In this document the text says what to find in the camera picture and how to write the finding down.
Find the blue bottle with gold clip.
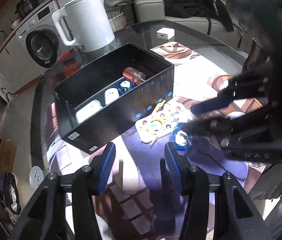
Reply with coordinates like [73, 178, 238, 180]
[145, 99, 194, 152]

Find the white remote control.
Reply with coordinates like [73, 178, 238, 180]
[135, 102, 188, 146]

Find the blue liquid bottle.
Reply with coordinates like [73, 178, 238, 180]
[117, 79, 136, 95]

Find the white power strip on floor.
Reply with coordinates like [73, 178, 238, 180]
[29, 166, 44, 190]

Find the black trash bag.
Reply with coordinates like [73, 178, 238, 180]
[3, 172, 21, 215]

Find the black jacket on sofa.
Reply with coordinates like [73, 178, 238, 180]
[162, 0, 234, 32]

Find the cardboard box on floor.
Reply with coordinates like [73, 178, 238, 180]
[0, 129, 18, 173]

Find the white cube charger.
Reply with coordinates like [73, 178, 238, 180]
[156, 27, 175, 40]

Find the black open storage box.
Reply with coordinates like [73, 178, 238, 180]
[55, 43, 174, 154]

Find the beige sofa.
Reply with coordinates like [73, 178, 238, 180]
[133, 0, 253, 53]

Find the white woven basket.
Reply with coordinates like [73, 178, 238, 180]
[106, 7, 127, 33]

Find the red gift box under table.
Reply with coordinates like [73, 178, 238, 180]
[55, 48, 81, 82]

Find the white front-load washing machine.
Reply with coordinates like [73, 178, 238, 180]
[15, 0, 70, 68]

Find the white electric kettle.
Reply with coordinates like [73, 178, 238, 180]
[52, 0, 115, 52]

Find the black rice cooker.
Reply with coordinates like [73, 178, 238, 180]
[15, 0, 39, 20]

